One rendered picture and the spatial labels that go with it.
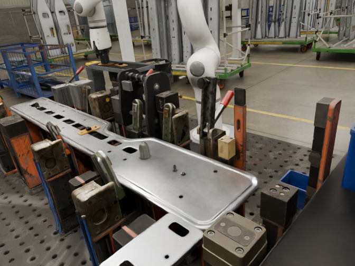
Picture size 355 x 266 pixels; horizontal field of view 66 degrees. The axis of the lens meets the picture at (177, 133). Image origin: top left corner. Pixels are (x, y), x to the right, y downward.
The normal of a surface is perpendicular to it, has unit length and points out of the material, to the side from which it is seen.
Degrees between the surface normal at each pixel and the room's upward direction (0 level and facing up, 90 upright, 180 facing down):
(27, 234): 0
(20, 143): 90
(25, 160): 90
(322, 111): 90
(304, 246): 0
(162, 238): 0
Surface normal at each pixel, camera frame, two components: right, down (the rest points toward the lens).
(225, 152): -0.70, 0.37
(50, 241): -0.10, -0.90
